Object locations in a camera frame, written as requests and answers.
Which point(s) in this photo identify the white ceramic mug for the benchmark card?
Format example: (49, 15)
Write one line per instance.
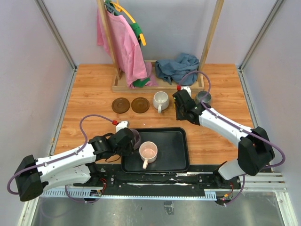
(161, 98)

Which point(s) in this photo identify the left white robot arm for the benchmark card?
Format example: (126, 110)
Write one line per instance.
(34, 176)

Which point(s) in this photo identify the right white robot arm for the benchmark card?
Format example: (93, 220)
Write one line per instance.
(254, 148)

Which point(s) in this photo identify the pink shirt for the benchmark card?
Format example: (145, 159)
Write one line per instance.
(129, 54)

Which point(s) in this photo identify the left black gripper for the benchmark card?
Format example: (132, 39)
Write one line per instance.
(129, 151)

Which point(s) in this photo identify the purple glass cup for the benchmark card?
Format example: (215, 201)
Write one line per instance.
(137, 139)

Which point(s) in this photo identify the pink ceramic mug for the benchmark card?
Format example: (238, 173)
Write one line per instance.
(148, 152)

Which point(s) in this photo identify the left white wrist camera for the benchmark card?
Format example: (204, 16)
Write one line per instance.
(122, 125)

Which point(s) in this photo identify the brown wooden coaster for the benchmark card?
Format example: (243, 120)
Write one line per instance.
(140, 105)
(120, 105)

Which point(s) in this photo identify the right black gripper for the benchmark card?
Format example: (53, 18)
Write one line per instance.
(178, 116)

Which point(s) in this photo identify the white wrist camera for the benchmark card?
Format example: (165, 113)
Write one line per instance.
(122, 125)
(187, 88)

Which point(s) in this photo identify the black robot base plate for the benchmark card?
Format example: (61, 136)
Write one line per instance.
(190, 183)

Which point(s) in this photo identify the black plastic tray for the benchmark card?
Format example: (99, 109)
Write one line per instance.
(173, 155)

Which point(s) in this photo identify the grey ceramic mug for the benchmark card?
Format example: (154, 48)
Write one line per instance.
(204, 96)

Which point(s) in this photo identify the wooden clothes rack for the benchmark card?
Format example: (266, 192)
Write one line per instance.
(119, 82)

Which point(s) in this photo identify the blue crumpled cloth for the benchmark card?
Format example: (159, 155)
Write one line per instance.
(170, 70)

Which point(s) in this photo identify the aluminium frame rail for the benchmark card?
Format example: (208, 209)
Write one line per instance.
(263, 182)

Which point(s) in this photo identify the yellow clothes hanger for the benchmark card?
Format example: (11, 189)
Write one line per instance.
(134, 24)

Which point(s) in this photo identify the woven rattan coaster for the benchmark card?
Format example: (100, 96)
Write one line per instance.
(160, 108)

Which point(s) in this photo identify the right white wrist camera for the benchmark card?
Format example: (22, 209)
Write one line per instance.
(187, 88)

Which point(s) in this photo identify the green clothes hanger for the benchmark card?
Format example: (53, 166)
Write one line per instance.
(110, 8)

